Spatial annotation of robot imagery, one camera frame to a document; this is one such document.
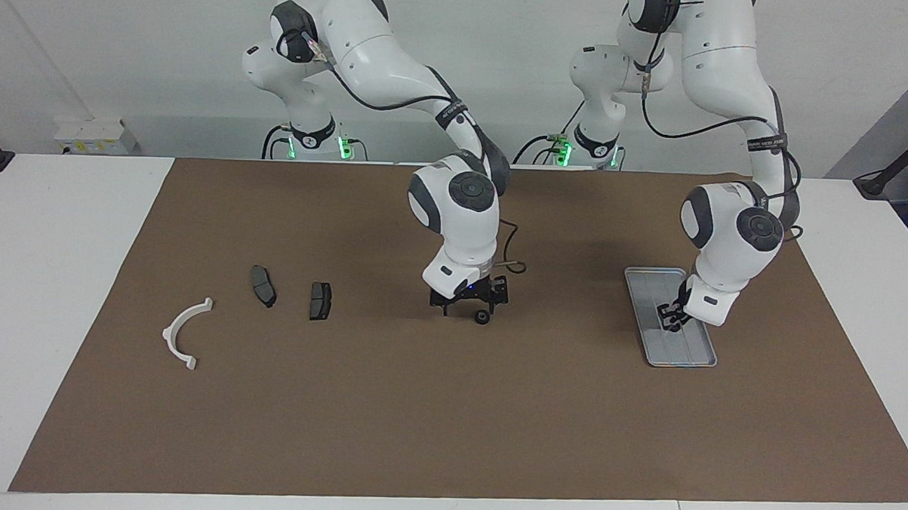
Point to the white semicircular plastic bracket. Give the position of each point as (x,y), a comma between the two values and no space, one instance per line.
(169,336)

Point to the long grey brake pad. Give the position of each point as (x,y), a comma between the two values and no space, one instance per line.
(262,286)

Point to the black clamped camera stand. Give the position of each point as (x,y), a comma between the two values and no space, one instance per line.
(875,185)

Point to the short grey brake pad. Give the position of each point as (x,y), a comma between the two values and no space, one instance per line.
(320,301)

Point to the silver metal tray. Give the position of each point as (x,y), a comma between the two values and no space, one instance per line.
(649,292)

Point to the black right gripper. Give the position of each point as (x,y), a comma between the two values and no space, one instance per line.
(475,293)

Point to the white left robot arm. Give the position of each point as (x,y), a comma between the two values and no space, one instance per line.
(733,250)

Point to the brown paper table mat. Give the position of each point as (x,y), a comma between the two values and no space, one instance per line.
(448,421)

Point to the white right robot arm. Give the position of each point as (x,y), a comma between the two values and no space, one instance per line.
(463,217)

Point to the white power supply box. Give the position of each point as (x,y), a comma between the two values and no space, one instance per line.
(88,135)

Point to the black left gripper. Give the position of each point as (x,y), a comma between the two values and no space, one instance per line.
(683,297)

